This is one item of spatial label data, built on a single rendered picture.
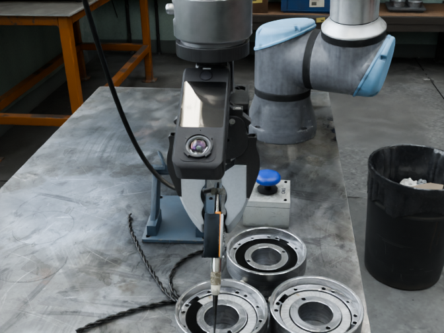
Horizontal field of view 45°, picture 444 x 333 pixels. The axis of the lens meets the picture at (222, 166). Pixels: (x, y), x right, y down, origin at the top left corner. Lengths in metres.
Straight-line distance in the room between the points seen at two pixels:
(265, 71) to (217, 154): 0.62
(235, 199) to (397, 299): 1.46
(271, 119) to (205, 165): 0.63
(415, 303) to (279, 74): 1.15
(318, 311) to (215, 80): 0.31
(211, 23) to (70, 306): 0.40
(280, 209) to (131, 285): 0.25
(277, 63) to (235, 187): 0.52
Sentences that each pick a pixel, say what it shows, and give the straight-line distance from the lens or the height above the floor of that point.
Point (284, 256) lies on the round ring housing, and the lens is 0.72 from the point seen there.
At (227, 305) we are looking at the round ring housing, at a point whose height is 0.83.
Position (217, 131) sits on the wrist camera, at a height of 1.07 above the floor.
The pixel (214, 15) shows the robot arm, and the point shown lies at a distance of 0.49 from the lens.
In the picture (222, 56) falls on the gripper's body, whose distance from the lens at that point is 0.50.
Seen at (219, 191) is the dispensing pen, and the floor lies 0.96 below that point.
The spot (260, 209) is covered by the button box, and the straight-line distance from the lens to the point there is 0.81.
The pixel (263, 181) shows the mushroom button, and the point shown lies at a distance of 0.80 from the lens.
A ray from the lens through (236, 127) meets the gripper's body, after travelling 0.53.
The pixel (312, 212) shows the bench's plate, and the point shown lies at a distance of 0.87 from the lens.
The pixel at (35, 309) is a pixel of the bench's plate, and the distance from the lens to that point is 0.73.
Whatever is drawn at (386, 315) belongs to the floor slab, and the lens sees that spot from 1.92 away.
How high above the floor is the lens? 1.26
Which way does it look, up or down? 27 degrees down
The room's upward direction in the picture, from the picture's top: 1 degrees counter-clockwise
